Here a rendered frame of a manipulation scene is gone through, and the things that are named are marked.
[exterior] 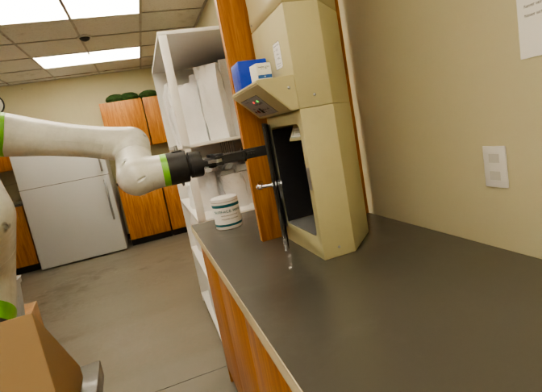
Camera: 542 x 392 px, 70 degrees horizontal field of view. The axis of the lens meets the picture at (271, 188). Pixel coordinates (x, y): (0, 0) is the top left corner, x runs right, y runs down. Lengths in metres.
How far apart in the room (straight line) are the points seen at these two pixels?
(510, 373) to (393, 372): 0.17
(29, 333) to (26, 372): 0.06
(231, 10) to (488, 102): 0.92
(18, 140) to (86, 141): 0.15
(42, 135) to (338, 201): 0.84
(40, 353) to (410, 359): 0.60
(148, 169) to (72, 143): 0.21
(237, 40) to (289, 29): 0.38
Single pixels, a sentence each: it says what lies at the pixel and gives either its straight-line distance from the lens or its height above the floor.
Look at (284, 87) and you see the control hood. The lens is 1.15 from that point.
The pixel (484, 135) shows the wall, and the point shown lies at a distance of 1.23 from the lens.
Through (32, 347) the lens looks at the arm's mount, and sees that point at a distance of 0.73.
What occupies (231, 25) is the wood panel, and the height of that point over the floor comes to 1.76.
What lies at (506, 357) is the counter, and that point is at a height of 0.94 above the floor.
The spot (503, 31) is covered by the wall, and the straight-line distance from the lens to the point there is 1.17.
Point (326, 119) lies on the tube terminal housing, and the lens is 1.19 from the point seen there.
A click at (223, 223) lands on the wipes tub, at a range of 1.84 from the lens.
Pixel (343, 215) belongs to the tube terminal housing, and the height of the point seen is 1.06.
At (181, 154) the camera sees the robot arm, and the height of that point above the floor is 1.35.
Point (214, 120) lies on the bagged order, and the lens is 2.40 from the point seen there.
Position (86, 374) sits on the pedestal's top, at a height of 0.94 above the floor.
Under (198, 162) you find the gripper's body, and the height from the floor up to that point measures 1.31.
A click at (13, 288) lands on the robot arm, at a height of 1.17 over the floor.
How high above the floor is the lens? 1.37
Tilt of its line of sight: 9 degrees down
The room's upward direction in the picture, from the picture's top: 10 degrees counter-clockwise
